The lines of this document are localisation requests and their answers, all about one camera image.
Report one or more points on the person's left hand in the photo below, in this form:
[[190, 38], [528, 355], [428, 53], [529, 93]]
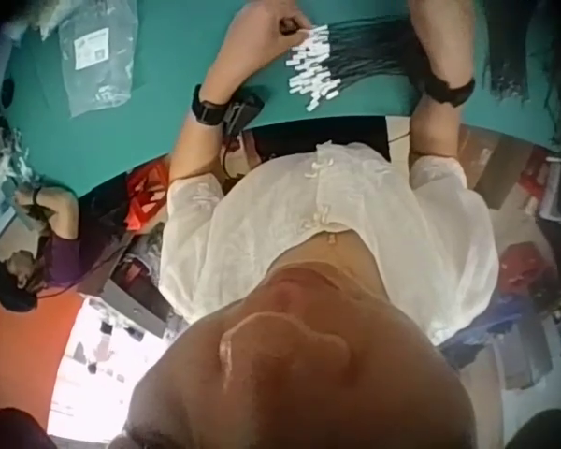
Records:
[[250, 47]]

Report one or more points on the person's right hand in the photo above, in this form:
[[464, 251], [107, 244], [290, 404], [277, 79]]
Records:
[[444, 37]]

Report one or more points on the small black box device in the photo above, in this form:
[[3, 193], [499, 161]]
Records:
[[243, 112]]

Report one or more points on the black wrist band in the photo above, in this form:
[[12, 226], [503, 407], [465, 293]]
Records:
[[449, 90], [208, 110]]

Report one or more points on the clear plastic bag white label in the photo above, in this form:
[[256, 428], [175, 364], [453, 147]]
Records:
[[100, 56]]

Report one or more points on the red orange stool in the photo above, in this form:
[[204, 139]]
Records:
[[147, 196]]

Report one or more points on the brown cardboard carton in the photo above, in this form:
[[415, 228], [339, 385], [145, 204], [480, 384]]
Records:
[[500, 168]]

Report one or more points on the grey open box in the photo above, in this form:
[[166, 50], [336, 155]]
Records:
[[138, 292]]

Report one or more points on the heap of white packaging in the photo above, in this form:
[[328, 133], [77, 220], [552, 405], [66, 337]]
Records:
[[2, 149]]

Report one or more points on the heap of coloured bags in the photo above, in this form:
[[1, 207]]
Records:
[[547, 252]]

